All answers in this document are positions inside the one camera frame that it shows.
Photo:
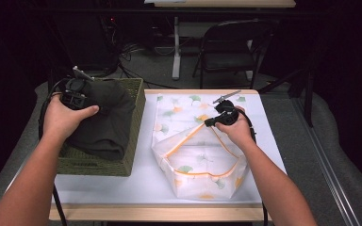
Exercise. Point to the white desk leg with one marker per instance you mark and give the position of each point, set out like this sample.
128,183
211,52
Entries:
176,50

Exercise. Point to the green woven basket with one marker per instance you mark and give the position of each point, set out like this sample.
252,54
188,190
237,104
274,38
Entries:
106,164

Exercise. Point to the white board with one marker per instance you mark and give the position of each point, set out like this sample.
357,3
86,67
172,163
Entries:
144,182

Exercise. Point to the dark green cloth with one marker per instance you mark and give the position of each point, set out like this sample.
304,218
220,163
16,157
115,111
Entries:
110,119

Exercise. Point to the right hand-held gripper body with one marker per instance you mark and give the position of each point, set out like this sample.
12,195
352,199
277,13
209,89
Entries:
227,113

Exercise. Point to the black folding chair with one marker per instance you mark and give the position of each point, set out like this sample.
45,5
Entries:
229,59

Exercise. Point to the person's left hand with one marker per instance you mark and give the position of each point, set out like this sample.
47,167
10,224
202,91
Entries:
64,121

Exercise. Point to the person's right hand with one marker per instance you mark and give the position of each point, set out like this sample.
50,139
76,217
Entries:
238,132

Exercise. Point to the leaf print zipper bag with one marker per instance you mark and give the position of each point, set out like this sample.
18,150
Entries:
201,169

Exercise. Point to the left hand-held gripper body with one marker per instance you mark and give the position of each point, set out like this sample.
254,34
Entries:
74,94

